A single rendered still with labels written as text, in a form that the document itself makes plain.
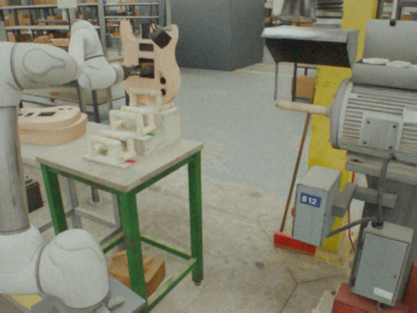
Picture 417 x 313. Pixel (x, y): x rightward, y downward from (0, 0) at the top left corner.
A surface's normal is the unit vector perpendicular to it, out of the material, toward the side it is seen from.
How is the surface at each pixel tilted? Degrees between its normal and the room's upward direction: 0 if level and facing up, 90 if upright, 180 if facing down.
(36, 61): 76
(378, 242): 90
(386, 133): 90
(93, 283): 88
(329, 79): 90
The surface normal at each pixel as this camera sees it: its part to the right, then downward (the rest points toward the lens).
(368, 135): -0.53, 0.34
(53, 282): 0.00, 0.35
